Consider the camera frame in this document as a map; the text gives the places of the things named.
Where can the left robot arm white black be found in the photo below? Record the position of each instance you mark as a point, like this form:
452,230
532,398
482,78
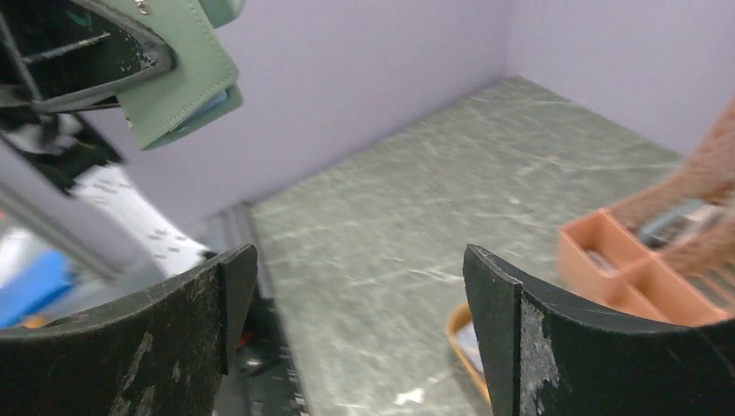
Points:
80,163

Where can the orange desk file organizer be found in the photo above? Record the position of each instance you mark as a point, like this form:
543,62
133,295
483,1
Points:
666,253

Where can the mint green card holder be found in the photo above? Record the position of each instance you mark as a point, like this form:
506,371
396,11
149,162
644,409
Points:
201,87

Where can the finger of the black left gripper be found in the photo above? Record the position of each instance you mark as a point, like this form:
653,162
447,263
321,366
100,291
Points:
69,56

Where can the silver credit card stack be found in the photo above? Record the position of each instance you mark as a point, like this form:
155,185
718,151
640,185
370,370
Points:
468,343

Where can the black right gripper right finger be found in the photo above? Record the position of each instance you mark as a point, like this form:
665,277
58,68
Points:
546,351

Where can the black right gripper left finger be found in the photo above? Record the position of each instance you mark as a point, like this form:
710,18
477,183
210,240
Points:
162,350

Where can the yellow oval tray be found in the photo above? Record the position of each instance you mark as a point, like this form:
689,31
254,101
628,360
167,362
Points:
456,320

